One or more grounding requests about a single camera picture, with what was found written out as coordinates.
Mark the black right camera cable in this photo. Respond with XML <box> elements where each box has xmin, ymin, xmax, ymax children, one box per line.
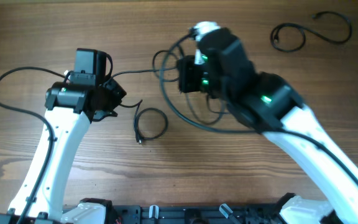
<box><xmin>159</xmin><ymin>32</ymin><xmax>358</xmax><ymax>209</ymax></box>

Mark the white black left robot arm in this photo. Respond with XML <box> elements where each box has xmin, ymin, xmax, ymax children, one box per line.
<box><xmin>0</xmin><ymin>49</ymin><xmax>126</xmax><ymax>223</ymax></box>

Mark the black left camera cable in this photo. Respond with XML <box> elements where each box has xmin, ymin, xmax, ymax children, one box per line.
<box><xmin>0</xmin><ymin>52</ymin><xmax>114</xmax><ymax>224</ymax></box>

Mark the black camera cable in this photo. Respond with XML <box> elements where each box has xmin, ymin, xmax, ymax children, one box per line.
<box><xmin>159</xmin><ymin>32</ymin><xmax>358</xmax><ymax>209</ymax></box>
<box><xmin>0</xmin><ymin>52</ymin><xmax>114</xmax><ymax>224</ymax></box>

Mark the black usb cable bundle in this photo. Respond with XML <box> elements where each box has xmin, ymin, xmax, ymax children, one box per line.
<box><xmin>118</xmin><ymin>99</ymin><xmax>169</xmax><ymax>145</ymax></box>

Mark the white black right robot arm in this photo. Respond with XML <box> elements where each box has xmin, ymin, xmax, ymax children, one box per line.
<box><xmin>177</xmin><ymin>22</ymin><xmax>358</xmax><ymax>223</ymax></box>

